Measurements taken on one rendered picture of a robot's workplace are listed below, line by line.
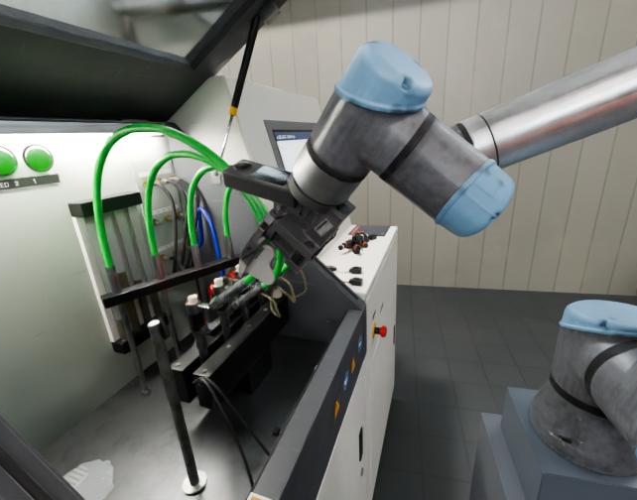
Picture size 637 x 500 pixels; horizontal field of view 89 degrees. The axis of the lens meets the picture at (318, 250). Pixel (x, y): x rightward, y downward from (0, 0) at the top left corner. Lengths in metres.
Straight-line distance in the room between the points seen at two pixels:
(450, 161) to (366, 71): 0.10
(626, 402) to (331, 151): 0.44
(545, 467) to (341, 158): 0.55
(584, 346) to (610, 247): 2.93
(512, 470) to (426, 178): 0.60
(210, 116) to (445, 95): 2.26
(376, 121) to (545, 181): 2.90
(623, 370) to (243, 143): 0.85
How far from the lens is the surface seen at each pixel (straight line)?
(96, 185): 0.73
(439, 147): 0.31
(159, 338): 0.53
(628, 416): 0.53
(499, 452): 0.80
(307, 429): 0.59
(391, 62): 0.30
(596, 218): 3.38
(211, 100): 0.97
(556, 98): 0.48
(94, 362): 0.92
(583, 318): 0.59
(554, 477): 0.67
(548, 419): 0.69
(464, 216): 0.33
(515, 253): 3.26
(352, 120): 0.31
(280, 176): 0.42
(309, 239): 0.41
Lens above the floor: 1.38
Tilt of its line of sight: 19 degrees down
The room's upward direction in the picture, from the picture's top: 4 degrees counter-clockwise
